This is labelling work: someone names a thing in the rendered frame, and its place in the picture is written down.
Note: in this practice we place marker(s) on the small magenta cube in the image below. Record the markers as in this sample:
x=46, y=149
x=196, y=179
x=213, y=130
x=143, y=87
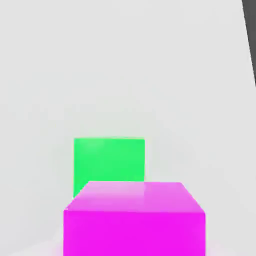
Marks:
x=134, y=230

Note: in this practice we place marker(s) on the small green cube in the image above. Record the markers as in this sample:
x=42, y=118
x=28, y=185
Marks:
x=109, y=160

